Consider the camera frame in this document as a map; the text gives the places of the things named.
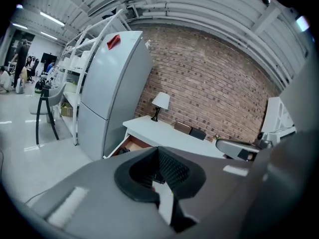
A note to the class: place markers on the black backpack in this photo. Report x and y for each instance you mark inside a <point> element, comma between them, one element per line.
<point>40,86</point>

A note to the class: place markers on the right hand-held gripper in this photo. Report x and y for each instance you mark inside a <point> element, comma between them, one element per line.
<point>265,138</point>

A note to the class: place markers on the black wall screen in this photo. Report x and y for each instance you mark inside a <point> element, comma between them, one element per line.
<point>48,58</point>

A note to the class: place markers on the white shelf rack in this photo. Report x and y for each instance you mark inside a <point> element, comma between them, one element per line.
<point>71,97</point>

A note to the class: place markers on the white desk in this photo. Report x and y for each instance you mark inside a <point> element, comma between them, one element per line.
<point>162,133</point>

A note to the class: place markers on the white shade table lamp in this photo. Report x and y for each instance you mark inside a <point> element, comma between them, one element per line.
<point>161,99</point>

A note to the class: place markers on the brown box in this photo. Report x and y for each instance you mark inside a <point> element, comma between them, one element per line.
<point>182,128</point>

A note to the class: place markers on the small potted plant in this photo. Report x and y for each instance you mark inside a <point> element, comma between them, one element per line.
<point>216,138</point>

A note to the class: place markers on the grey refrigerator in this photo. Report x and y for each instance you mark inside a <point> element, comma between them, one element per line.
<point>104,83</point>

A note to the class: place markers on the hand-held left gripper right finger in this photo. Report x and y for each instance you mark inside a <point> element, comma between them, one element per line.
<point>214,198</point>

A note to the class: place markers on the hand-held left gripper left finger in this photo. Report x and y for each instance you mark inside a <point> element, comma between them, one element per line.
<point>94,208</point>

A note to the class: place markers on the white cabinet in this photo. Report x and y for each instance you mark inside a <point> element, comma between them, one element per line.
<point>274,118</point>

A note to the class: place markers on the grey chair with black legs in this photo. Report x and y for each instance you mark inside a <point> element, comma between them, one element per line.
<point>53,98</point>

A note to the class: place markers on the black item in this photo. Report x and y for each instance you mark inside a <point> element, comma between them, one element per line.
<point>123,151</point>

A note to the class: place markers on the ceiling air conditioner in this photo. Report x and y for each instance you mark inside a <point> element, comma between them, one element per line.
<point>102,5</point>

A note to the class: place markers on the long ceiling light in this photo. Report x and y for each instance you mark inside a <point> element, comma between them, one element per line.
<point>19,26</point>
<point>52,18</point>
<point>48,35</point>

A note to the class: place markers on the wooden drawer with white front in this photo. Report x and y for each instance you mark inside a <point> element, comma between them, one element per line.
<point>134,144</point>

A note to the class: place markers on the cardboard box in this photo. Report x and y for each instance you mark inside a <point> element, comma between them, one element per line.
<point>66,109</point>

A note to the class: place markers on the black box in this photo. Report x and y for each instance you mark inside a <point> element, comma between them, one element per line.
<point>198,134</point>

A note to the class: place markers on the small white figurine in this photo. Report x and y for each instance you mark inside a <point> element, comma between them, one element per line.
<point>149,44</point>

